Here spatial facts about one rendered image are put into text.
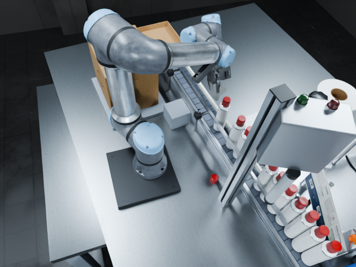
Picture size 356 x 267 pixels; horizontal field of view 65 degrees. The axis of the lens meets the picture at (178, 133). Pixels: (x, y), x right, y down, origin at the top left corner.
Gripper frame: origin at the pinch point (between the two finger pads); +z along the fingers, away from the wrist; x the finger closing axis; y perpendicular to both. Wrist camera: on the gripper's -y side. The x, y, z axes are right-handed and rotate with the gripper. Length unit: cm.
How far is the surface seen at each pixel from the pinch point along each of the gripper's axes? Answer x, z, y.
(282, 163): -58, -2, -13
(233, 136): -16.6, 12.1, -2.2
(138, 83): 14.7, -12.4, -29.6
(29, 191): 90, 64, -109
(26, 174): 103, 57, -108
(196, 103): 14.6, 5.9, -2.7
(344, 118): -67, -16, -4
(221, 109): -9.3, 1.7, -2.8
